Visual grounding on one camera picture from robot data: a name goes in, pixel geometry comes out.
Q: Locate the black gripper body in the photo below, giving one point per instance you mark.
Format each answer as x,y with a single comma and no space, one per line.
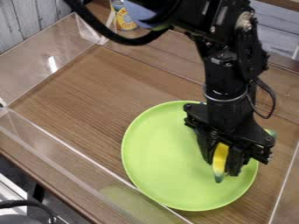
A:
229,117

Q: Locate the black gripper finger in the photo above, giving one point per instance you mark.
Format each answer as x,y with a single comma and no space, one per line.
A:
207,142
241,155

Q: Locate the yellow toy banana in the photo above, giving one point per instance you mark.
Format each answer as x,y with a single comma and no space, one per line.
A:
222,152

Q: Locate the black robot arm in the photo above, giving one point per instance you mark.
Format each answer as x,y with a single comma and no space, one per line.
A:
222,26

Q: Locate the green round plate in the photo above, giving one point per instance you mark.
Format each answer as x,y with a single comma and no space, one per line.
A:
163,163

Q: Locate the yellow labelled tin can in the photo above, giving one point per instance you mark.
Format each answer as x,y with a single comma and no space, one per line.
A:
125,22

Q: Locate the clear acrylic front wall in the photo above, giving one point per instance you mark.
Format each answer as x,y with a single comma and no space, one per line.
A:
66,143

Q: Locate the clear acrylic corner bracket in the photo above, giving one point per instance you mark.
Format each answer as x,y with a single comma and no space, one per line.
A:
89,33

